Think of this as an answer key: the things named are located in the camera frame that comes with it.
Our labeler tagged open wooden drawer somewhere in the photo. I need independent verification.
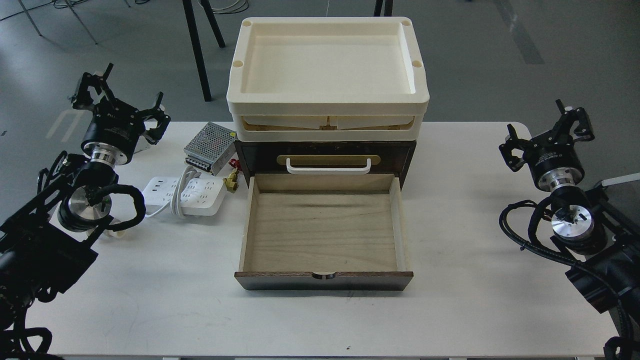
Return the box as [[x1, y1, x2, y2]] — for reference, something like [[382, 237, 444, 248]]
[[234, 173, 414, 291]]

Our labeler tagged white power strip with cable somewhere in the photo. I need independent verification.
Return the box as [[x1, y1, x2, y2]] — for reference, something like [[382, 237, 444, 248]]
[[142, 165, 227, 218]]

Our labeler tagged white drawer handle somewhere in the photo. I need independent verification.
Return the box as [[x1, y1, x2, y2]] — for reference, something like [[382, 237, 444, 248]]
[[285, 158, 372, 175]]

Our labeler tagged silver mesh power supply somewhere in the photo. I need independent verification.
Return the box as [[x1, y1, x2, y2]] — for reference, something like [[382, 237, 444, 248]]
[[183, 121, 237, 176]]

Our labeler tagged brass valve with red handle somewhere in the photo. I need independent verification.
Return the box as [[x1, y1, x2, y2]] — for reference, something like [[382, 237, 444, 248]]
[[222, 158, 243, 193]]

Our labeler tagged cream plastic tray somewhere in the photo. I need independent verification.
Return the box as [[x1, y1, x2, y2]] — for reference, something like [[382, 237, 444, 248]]
[[226, 17, 430, 142]]

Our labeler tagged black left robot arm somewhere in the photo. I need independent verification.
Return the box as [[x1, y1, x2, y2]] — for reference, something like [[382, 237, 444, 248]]
[[0, 63, 170, 360]]

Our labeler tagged black table leg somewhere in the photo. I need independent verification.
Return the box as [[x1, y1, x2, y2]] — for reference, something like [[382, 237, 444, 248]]
[[182, 0, 226, 102], [373, 0, 394, 17]]

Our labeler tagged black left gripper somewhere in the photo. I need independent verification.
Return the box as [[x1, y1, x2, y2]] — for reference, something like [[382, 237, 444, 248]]
[[71, 63, 171, 166]]

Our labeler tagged black table leg right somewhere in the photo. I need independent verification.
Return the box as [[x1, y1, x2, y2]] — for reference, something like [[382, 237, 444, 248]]
[[373, 0, 394, 17]]

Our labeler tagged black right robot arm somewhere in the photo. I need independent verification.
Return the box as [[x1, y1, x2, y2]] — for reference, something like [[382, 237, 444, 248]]
[[498, 99, 639, 360]]

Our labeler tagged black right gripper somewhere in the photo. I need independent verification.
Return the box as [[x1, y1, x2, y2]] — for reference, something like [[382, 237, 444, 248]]
[[498, 99, 595, 192]]

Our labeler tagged white circuit breaker red switch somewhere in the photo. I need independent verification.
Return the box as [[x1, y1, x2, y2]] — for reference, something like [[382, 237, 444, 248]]
[[134, 131, 158, 154]]

